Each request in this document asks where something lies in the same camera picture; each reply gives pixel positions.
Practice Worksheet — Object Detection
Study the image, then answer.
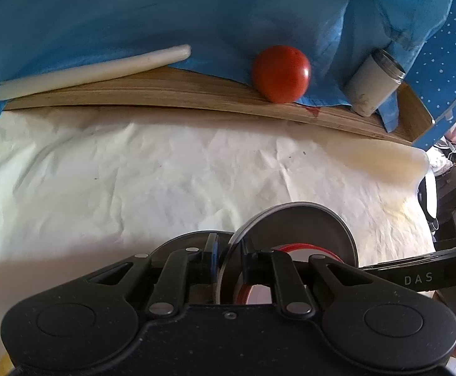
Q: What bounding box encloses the cream paper table cover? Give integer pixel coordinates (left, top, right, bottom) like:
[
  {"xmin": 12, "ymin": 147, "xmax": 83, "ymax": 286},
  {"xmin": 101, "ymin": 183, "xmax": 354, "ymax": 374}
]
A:
[{"xmin": 0, "ymin": 107, "xmax": 433, "ymax": 375}]

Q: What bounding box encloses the white bowl red rim front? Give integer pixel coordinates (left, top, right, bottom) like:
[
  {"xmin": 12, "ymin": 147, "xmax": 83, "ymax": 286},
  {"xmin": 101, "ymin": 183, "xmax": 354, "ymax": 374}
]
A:
[{"xmin": 235, "ymin": 243, "xmax": 343, "ymax": 316}]

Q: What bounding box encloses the red tomato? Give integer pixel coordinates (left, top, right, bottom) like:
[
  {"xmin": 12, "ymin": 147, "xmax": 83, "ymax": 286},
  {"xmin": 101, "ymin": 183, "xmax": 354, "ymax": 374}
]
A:
[{"xmin": 252, "ymin": 45, "xmax": 312, "ymax": 104}]

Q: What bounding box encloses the deep steel bowl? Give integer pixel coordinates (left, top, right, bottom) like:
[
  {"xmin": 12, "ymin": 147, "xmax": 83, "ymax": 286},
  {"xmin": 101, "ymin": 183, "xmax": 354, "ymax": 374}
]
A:
[{"xmin": 214, "ymin": 201, "xmax": 359, "ymax": 304}]

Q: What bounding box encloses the blue hanging coat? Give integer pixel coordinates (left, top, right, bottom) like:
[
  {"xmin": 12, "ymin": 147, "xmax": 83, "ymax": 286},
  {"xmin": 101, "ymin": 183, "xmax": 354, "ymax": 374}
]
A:
[{"xmin": 0, "ymin": 0, "xmax": 452, "ymax": 115}]

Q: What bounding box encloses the white thermos cup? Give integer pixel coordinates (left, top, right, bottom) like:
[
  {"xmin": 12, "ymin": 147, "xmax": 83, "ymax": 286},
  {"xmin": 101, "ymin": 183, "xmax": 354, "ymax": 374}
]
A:
[{"xmin": 343, "ymin": 49, "xmax": 406, "ymax": 117}]

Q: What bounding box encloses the steel plate front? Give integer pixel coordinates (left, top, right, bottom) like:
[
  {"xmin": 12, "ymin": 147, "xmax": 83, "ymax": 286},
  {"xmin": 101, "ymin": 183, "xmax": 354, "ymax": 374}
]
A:
[{"xmin": 150, "ymin": 230, "xmax": 241, "ymax": 304}]

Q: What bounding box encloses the white rolling pin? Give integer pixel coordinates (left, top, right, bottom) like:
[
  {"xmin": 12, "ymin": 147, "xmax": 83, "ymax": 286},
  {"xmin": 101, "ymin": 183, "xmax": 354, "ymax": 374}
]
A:
[{"xmin": 0, "ymin": 44, "xmax": 191, "ymax": 101}]

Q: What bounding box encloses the blue dotted curtain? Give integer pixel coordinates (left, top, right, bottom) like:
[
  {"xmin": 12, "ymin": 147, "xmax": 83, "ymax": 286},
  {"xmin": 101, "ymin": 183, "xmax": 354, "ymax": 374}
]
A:
[{"xmin": 406, "ymin": 0, "xmax": 456, "ymax": 150}]

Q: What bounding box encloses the wooden shelf board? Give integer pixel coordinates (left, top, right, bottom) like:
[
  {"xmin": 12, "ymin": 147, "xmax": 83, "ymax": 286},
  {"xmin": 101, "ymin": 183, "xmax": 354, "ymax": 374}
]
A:
[{"xmin": 5, "ymin": 67, "xmax": 434, "ymax": 145}]

